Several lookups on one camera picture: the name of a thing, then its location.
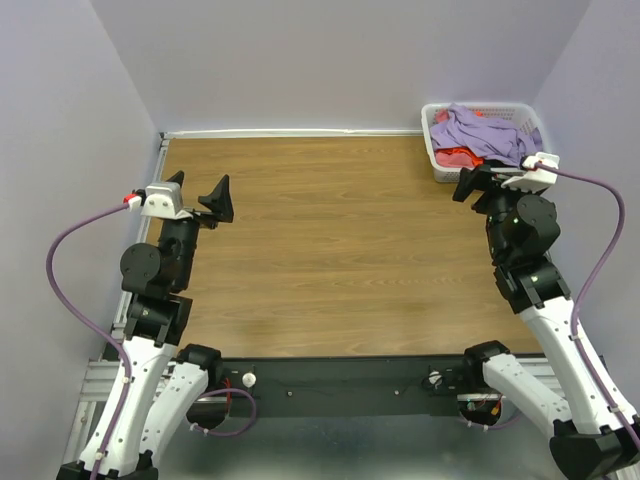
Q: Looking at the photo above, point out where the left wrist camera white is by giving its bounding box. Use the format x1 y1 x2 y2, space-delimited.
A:
141 182 193 220

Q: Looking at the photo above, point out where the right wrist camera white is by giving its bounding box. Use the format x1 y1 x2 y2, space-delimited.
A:
501 152 560 194

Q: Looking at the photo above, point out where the purple t shirt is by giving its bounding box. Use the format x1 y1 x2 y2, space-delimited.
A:
430 104 543 167

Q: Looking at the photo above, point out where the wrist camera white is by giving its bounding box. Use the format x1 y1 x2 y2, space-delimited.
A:
501 152 560 194
141 182 193 220

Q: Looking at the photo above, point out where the aluminium frame rail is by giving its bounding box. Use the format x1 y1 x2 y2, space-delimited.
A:
74 355 176 401

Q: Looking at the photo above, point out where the orange t shirt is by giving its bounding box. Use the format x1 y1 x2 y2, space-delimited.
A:
435 147 484 169

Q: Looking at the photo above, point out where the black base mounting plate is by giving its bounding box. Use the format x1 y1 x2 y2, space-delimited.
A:
187 355 507 427

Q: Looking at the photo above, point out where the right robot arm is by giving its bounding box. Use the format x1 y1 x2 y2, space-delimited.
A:
453 165 639 479

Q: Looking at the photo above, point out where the white plastic laundry basket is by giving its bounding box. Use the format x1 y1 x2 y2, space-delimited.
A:
421 102 554 183

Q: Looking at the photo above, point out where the pink t shirt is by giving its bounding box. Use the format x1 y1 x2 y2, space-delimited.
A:
430 127 484 169

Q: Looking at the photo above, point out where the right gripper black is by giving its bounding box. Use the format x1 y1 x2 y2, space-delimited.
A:
452 162 542 261

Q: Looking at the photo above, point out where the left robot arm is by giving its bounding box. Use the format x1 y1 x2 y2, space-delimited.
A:
57 172 234 479

